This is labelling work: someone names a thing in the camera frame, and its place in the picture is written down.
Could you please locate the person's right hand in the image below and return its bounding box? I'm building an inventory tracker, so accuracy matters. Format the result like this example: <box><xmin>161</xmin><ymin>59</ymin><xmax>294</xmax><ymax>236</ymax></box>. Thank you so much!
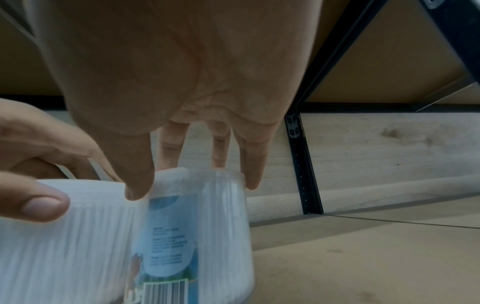
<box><xmin>22</xmin><ymin>0</ymin><xmax>324</xmax><ymax>201</ymax></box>

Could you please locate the person's left hand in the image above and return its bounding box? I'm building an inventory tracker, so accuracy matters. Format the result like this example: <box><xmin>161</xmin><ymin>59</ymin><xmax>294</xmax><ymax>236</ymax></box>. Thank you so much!
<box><xmin>0</xmin><ymin>98</ymin><xmax>125</xmax><ymax>224</ymax></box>

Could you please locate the white jar with blue label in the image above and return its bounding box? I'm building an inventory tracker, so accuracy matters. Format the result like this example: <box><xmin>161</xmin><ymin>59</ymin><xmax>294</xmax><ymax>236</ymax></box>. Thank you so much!
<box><xmin>0</xmin><ymin>178</ymin><xmax>151</xmax><ymax>304</ymax></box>
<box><xmin>123</xmin><ymin>167</ymin><xmax>256</xmax><ymax>304</ymax></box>

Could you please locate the black frame wooden shelf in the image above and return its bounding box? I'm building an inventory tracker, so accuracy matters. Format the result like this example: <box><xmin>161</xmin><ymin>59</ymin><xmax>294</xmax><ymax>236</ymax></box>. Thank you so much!
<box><xmin>0</xmin><ymin>0</ymin><xmax>480</xmax><ymax>304</ymax></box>

